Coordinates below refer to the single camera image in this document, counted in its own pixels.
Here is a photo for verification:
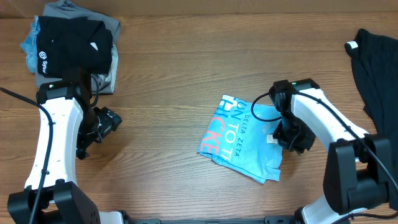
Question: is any folded blue denim garment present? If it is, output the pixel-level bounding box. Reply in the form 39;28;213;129
20;16;40;73

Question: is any black unfolded shirt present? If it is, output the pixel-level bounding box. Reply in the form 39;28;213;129
345;29;397;179

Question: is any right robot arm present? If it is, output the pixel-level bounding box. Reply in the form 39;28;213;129
269;79;397;223

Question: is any folded grey garment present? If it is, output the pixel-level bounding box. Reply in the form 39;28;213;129
34;1;121;95

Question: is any light blue printed t-shirt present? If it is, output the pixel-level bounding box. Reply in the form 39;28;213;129
197;95;282;184

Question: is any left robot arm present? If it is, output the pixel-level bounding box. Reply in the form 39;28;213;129
7;80;131;224

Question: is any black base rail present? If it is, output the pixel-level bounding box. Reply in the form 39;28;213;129
124;215;305;224

